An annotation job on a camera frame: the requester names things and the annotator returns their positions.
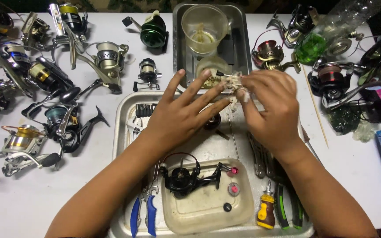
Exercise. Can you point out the small black-tipped brush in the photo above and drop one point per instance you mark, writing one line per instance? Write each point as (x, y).
(225, 75)

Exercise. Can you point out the small dark metal piece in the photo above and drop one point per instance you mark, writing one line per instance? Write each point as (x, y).
(222, 134)

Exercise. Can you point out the small deep metal tray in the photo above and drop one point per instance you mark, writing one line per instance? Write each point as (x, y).
(240, 49)

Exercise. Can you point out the silver and black fishing reel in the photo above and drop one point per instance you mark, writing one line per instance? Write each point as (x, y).
(35, 29)

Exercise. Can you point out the black and chrome fishing reel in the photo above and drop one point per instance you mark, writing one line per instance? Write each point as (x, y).
(299, 21)

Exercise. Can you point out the dark green plastic bag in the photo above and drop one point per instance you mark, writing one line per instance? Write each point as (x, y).
(344, 120)

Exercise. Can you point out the person's right hand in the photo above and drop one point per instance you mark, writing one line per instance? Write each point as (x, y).
(273, 109)

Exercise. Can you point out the clear crumpled plastic bag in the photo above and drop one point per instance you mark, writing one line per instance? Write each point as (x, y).
(364, 132)

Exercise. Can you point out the black reel with yellow spool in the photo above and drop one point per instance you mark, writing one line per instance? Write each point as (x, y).
(71, 19)

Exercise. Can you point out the thin metal rod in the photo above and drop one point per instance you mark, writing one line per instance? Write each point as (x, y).
(233, 138)

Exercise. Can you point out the red and gold fishing reel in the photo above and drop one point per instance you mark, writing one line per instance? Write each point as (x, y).
(268, 51)

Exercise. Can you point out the large metal tray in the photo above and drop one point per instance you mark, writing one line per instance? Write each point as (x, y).
(210, 148)

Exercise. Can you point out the wooden skewer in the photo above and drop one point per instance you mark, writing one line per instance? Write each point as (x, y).
(314, 104)

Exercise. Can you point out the cloudy plastic tub lid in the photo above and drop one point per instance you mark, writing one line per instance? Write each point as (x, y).
(203, 211)

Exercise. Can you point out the blue and silver fishing reel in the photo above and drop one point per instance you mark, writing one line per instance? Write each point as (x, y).
(12, 59)

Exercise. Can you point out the small black round cap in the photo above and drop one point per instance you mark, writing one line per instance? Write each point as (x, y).
(227, 207)

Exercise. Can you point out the thin screwdriver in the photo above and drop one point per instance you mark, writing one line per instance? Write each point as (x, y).
(311, 148)

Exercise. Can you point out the bare metal pliers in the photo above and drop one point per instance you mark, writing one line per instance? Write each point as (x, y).
(260, 158)

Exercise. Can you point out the silver reel spool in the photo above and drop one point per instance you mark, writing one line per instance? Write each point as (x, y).
(341, 44)

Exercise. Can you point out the green closed-face fishing reel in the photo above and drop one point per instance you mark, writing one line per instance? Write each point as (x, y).
(152, 33)

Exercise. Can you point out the plastic bottle with green liquid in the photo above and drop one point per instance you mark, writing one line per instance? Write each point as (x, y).
(311, 48)

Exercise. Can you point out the silver adjustable wrench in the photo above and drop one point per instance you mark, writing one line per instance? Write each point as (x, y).
(135, 127)

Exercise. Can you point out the small silver open-end wrench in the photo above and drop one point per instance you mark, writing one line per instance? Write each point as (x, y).
(155, 180)

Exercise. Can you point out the small black baitcasting reel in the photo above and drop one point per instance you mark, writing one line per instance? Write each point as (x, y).
(148, 71)

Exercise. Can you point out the black reel with gold spool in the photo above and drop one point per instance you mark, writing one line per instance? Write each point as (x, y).
(48, 76)

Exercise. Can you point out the grey spinning reel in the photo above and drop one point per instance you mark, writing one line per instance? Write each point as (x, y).
(107, 62)

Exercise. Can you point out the pink and silver knob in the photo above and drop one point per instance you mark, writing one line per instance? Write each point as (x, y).
(234, 189)

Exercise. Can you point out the tall clear plastic cup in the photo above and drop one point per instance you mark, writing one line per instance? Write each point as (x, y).
(204, 29)

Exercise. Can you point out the yellow and brown stubby screwdriver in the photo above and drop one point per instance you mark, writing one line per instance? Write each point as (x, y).
(266, 211)

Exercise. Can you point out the silver reel with gold spool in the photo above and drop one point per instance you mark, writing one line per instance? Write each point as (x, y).
(21, 142)

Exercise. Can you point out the low plastic cup with grease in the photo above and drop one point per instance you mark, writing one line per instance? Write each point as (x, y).
(214, 64)

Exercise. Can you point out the black pouch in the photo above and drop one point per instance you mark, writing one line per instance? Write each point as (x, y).
(377, 112)

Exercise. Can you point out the person's left hand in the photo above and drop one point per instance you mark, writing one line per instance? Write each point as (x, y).
(174, 119)

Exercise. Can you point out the black reel with red line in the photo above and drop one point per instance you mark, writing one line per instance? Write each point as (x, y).
(329, 77)

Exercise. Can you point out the person's right fingers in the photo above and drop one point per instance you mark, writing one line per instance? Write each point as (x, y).
(246, 92)

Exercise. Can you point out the black screwdriver bit holder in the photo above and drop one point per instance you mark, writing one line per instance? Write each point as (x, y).
(144, 110)

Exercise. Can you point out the white tissue wad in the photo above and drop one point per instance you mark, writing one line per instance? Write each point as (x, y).
(234, 84)

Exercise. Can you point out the black round reel part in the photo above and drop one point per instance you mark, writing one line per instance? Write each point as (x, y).
(213, 122)

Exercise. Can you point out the black reel with thin bail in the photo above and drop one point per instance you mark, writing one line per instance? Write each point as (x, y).
(380, 49)

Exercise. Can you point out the black reel with teal spool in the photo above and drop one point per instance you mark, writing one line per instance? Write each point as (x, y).
(61, 122)

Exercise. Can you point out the black reel body without spool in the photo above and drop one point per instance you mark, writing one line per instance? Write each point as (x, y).
(184, 180)

